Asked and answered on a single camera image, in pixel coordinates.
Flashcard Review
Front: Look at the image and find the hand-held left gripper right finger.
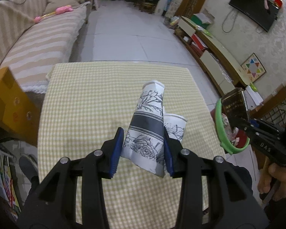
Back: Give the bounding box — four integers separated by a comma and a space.
163, 127, 268, 229

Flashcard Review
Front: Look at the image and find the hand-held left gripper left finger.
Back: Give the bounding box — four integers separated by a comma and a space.
17, 127, 125, 229

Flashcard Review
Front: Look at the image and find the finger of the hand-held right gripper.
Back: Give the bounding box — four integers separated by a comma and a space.
249, 119, 286, 135
233, 116, 261, 144

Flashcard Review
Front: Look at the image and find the dark brown box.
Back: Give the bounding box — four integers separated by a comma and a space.
221, 88, 250, 127

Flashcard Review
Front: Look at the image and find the red bin with green rim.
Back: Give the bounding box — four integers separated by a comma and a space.
214, 98, 251, 155

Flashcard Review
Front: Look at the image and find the person's right hand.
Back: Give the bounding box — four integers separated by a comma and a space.
257, 161, 286, 202

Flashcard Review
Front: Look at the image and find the white cardboard box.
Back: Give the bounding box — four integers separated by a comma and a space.
243, 83, 264, 110

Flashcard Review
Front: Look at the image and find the star checkers board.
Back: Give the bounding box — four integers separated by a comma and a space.
241, 53, 267, 84

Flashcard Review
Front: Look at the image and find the checked yellow tablecloth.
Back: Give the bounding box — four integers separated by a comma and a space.
37, 61, 229, 229

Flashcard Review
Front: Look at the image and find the long television cabinet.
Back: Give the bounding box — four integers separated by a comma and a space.
174, 15, 251, 97

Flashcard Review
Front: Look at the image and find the grey shoe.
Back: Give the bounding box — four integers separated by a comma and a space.
19, 154, 40, 184

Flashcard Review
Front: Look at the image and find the brown sofa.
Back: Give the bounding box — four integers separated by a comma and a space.
0, 0, 91, 127

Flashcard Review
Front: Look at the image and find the red box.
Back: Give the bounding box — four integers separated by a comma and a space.
191, 33, 206, 50

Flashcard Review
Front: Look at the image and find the green box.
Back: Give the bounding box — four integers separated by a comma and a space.
189, 14, 212, 29

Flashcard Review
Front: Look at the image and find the stack of picture books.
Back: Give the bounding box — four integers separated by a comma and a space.
0, 153, 22, 211

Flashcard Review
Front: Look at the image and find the wooden side table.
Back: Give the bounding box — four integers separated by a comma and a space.
0, 67, 41, 147

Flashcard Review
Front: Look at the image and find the striped beige sofa cover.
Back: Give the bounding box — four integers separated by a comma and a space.
0, 0, 91, 93

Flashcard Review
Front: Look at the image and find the small wooden stool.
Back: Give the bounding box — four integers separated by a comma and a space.
139, 1, 155, 13

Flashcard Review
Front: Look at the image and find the pink toy hammer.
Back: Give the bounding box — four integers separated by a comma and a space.
34, 5, 74, 23

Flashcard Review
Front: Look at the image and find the black television cable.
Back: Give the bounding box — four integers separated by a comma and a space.
222, 11, 236, 33

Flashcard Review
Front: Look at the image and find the white wire book rack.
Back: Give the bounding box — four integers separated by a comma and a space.
0, 137, 22, 220

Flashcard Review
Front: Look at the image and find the black wall television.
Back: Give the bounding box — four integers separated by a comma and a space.
229, 0, 279, 32

